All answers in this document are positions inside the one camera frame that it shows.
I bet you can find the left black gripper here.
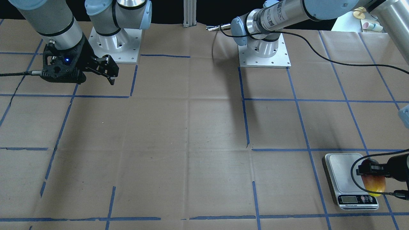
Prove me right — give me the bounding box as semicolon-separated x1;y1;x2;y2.
357;154;409;182

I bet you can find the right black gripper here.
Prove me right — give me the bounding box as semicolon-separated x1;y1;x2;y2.
41;35;119;86

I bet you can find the red yellow mango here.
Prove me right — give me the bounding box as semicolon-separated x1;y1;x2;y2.
361;158;386;197

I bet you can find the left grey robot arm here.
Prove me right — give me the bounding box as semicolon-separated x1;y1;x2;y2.
219;0;408;183

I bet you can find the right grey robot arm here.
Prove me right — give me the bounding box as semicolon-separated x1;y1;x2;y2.
10;0;152;85

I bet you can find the white digital kitchen scale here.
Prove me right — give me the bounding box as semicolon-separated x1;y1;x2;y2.
322;153;379;211

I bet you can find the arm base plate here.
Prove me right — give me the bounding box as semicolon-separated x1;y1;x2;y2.
238;33;292;68
88;28;143;64

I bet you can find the black braided cable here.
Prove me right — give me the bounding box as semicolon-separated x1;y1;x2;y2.
212;26;409;200
0;71;42;77

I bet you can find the aluminium frame post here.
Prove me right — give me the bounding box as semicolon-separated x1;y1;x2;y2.
183;0;197;28

